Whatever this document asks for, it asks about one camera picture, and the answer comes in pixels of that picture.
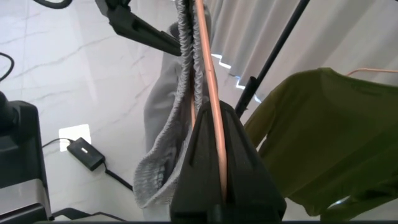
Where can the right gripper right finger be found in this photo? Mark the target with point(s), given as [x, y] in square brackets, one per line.
[255, 193]

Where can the pink clothes hanger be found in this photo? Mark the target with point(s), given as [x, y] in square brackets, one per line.
[211, 84]
[373, 70]

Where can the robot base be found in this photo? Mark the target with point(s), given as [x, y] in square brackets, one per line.
[18, 161]

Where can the green sleeveless shirt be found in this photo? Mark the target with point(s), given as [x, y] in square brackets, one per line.
[326, 130]

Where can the pale grey garment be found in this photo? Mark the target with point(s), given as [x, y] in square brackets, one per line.
[161, 109]

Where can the white curtain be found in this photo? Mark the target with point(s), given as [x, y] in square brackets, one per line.
[342, 31]

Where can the black power adapter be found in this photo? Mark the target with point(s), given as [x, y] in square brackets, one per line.
[85, 154]

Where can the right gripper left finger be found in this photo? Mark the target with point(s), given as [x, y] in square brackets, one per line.
[196, 186]

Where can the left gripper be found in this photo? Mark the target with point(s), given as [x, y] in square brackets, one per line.
[112, 4]

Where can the black clothes rack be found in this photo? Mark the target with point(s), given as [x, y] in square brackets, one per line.
[273, 53]

